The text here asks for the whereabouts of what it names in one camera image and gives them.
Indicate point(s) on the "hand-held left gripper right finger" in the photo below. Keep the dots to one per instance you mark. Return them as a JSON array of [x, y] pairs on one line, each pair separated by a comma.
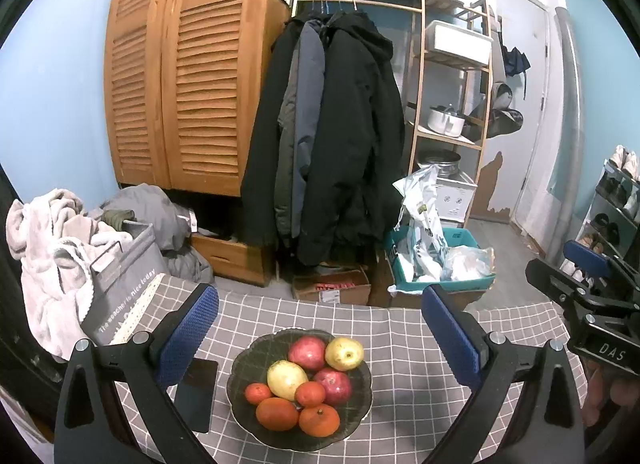
[[450, 339]]

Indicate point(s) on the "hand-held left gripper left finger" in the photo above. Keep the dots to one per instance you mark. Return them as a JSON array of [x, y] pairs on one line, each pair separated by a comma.
[[192, 329]]

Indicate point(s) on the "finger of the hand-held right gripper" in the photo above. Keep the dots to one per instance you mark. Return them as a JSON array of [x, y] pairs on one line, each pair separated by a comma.
[[550, 276], [585, 251]]

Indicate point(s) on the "small tangerine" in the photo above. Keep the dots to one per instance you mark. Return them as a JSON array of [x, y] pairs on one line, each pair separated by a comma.
[[310, 394], [257, 393]]

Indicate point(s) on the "yellow-green pear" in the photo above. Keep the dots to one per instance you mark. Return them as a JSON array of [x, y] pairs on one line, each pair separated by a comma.
[[344, 354], [286, 379]]

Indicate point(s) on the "red apple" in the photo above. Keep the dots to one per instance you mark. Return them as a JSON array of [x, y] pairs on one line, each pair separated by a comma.
[[334, 385], [307, 351]]

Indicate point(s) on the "dark green glass bowl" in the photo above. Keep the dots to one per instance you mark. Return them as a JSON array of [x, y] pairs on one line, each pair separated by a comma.
[[350, 409]]

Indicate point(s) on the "orange with stem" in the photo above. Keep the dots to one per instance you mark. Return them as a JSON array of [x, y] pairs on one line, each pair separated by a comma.
[[320, 420]]

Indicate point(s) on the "person's right hand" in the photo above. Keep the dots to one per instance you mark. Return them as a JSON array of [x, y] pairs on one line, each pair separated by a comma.
[[600, 394]]

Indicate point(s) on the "shoe rack with shoes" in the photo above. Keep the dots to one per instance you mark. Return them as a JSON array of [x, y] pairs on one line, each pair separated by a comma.
[[607, 226]]

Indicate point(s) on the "grey checked tablecloth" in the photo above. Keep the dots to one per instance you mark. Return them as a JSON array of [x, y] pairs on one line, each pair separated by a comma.
[[400, 344]]

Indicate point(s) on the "metal shoe rack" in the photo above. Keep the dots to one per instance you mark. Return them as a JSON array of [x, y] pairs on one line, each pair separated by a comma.
[[607, 204]]

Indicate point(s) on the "black smartphone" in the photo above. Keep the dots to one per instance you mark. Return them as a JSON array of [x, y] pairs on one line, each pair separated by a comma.
[[197, 394]]

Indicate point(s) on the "clear plastic bag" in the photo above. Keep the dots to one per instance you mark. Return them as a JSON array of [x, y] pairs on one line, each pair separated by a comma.
[[467, 264]]

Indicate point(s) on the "wooden drawer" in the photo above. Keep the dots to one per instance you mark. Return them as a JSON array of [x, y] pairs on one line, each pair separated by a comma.
[[230, 259]]

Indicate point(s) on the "grey fabric bag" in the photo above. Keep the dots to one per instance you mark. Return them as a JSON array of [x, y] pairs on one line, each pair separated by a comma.
[[125, 284]]

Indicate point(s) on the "large cardboard box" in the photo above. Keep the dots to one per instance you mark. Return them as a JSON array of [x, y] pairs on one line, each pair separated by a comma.
[[380, 289]]

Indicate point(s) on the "teal box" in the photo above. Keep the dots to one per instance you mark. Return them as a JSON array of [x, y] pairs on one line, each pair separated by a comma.
[[465, 239]]

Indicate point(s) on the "silver pipe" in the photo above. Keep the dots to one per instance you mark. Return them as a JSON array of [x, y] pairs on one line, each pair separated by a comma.
[[570, 144]]

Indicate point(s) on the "pile of grey clothes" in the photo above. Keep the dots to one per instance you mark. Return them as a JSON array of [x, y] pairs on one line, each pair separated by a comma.
[[150, 214]]

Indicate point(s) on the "white patterned box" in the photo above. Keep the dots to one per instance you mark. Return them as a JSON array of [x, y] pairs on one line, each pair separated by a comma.
[[455, 199]]

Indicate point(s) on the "cardboard box with red label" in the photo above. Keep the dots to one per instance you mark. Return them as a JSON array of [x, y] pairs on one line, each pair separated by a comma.
[[330, 286]]

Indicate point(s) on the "white door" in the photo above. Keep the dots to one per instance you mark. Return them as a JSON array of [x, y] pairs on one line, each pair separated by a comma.
[[522, 119]]

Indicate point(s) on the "metal basin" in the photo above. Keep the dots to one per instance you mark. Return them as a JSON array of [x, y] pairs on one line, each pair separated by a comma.
[[440, 166]]

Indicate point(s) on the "dark hanging bag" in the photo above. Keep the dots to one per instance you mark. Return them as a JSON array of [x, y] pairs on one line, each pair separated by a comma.
[[505, 116]]

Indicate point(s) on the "white pot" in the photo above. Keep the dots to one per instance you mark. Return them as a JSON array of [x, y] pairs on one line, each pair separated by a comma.
[[445, 121]]

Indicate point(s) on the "black umbrella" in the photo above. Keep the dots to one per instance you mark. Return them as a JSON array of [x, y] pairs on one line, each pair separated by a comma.
[[515, 61]]

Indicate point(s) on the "wooden shelf unit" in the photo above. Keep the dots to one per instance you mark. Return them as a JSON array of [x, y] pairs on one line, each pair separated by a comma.
[[415, 109]]

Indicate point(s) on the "large black hooded coat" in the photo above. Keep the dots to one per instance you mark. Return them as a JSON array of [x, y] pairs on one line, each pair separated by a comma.
[[350, 144]]

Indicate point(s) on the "grey jacket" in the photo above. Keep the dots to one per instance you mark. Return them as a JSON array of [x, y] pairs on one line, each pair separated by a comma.
[[305, 119]]

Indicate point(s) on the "white storage box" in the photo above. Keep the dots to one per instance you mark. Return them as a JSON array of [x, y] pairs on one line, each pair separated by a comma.
[[460, 44]]

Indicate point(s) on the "wooden louvered wardrobe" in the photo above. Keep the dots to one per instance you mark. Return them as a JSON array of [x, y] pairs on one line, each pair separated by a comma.
[[200, 69]]

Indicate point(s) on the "wooden clothes rail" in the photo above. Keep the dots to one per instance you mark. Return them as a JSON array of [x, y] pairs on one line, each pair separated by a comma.
[[380, 4]]

